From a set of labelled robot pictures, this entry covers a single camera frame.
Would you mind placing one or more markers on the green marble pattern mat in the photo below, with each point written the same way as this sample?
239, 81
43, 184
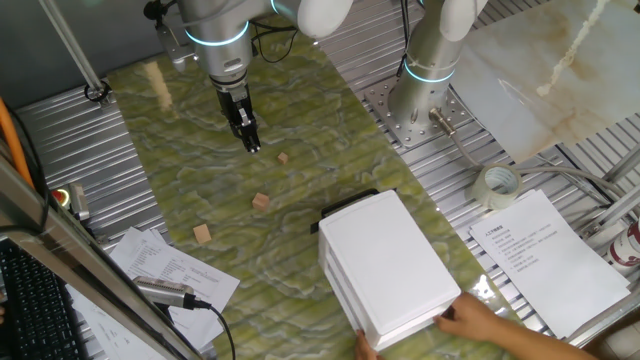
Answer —
225, 175

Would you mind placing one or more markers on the silver ribbed camera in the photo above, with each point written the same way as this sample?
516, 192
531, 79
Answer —
160, 291

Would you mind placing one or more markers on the person's right hand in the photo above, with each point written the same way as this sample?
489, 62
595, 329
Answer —
465, 317

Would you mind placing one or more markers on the person's left hand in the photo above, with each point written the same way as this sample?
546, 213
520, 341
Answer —
366, 350

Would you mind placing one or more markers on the black computer keyboard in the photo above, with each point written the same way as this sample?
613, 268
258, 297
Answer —
35, 310

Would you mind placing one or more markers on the red and white can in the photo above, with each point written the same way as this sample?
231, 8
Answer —
627, 250

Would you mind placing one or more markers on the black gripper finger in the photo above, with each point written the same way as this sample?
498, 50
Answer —
241, 136
250, 127

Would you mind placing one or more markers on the clear packing tape roll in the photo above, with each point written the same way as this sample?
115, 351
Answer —
482, 192

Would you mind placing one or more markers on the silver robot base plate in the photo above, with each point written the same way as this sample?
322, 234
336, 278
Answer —
400, 127

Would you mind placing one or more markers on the small wooden cube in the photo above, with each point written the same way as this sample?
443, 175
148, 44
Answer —
283, 158

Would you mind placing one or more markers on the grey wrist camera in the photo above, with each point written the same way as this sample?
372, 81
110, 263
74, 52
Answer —
172, 47

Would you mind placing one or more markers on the person's right forearm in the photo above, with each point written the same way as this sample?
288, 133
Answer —
535, 345

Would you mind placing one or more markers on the white marble pattern sheet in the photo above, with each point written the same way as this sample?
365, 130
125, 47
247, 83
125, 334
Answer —
550, 75

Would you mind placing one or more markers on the thin aluminium pole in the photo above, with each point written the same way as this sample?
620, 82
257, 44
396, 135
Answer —
72, 45

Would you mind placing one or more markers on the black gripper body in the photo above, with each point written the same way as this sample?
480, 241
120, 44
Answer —
232, 105

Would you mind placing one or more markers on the white plastic drawer cabinet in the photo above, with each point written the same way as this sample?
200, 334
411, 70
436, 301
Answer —
390, 265

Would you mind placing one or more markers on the aluminium frame bar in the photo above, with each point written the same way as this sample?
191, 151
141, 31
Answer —
60, 235

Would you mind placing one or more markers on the orange tube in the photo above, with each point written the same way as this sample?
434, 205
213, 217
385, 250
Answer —
12, 135

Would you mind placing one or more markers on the printed paper stack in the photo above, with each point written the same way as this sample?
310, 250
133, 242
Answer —
190, 280
550, 265

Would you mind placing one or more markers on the aluminium profile struts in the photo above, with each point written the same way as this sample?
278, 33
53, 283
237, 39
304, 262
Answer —
617, 210

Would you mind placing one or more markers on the medium wooden cube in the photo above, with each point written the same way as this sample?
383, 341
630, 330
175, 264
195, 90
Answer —
260, 201
202, 233

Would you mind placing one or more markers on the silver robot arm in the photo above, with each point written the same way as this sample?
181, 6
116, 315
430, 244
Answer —
220, 30

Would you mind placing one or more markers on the emergency stop button box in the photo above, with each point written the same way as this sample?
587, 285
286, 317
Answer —
75, 200

